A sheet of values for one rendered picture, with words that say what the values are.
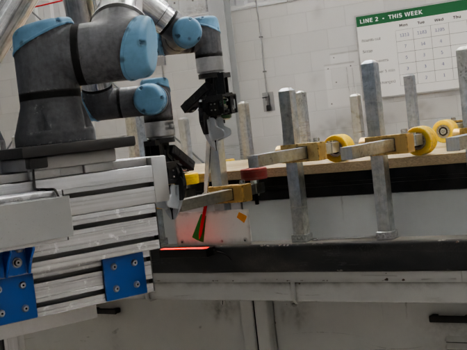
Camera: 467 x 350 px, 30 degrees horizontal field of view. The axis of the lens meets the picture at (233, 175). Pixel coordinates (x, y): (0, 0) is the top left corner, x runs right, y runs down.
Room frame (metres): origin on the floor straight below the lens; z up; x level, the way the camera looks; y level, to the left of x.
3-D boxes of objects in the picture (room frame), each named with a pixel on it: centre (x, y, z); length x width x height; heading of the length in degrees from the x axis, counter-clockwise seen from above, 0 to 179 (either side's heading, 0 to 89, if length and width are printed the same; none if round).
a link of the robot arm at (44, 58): (1.66, 0.32, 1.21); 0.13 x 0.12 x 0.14; 88
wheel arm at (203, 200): (2.46, 0.04, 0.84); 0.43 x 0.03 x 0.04; 148
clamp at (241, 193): (2.52, 0.02, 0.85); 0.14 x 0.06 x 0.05; 58
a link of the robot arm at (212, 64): (2.40, 0.03, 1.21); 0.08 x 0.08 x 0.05
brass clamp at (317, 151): (2.38, -0.19, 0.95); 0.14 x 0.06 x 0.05; 58
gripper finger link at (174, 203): (2.23, 0.16, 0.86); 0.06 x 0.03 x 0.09; 148
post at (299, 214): (2.39, -0.17, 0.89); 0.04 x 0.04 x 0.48; 58
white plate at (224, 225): (2.52, 0.08, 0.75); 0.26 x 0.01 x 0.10; 58
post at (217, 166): (2.53, 0.04, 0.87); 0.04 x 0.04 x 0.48; 58
